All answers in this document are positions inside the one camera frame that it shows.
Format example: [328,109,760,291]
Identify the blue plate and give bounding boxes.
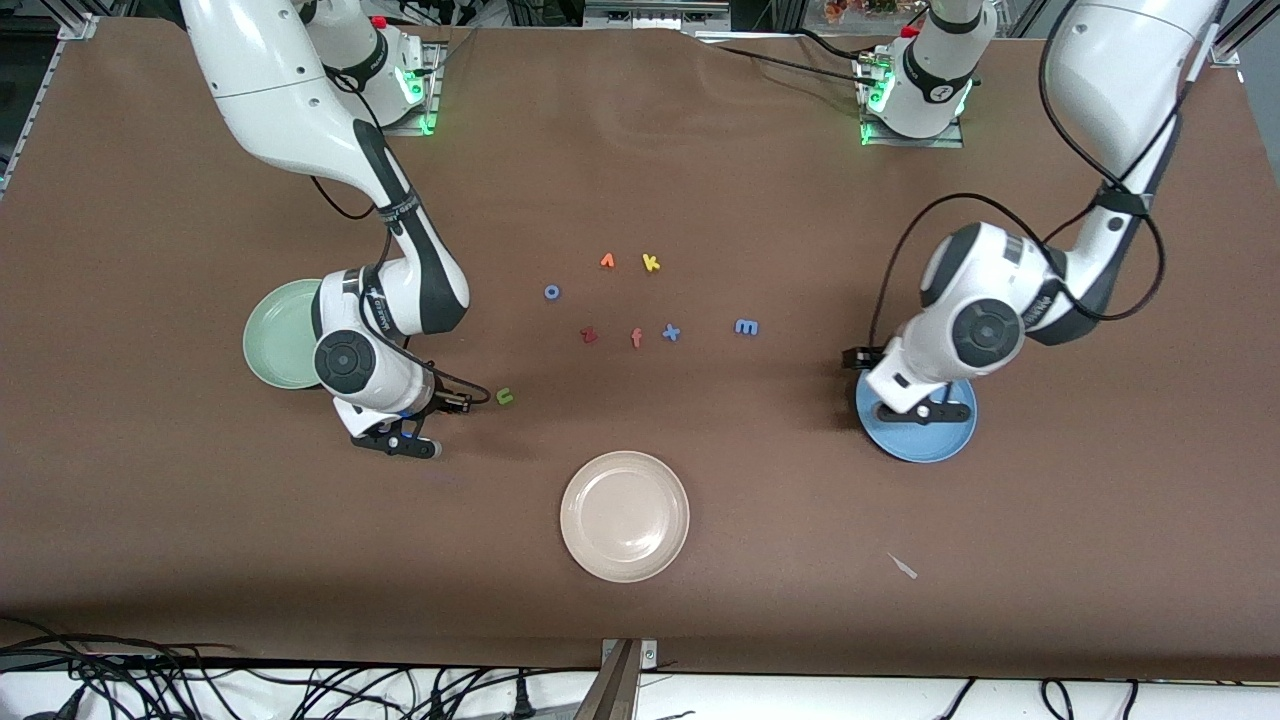
[855,372,979,464]

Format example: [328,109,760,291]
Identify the green plate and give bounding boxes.
[243,278,336,391]

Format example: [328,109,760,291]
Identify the beige plate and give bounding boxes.
[559,450,691,584]

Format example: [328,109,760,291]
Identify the brown table cover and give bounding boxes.
[0,18,1280,683]

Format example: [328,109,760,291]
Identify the aluminium profile beam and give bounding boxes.
[572,640,641,720]

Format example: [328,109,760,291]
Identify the colourful background objects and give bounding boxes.
[822,0,906,23]

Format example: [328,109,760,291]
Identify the grey background device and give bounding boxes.
[583,0,731,31]

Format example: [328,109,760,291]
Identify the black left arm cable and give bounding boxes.
[868,0,1167,351]

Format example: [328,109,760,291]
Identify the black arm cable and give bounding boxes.
[308,60,493,407]
[868,0,1167,351]

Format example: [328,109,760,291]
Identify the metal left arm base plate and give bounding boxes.
[856,52,967,149]

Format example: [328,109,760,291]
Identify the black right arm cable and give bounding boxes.
[308,60,493,407]

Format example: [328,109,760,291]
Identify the black cable on table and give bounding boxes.
[700,44,871,81]
[793,28,873,63]

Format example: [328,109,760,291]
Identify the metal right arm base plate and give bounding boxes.
[378,40,443,137]

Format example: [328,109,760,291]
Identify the small metal bracket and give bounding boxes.
[600,638,659,671]

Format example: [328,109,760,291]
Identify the tangled black cables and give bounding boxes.
[0,615,601,720]

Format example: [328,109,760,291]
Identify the aluminium frame corner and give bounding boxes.
[1205,0,1280,69]

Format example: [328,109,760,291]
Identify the aluminium frame rail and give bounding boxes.
[0,0,101,201]

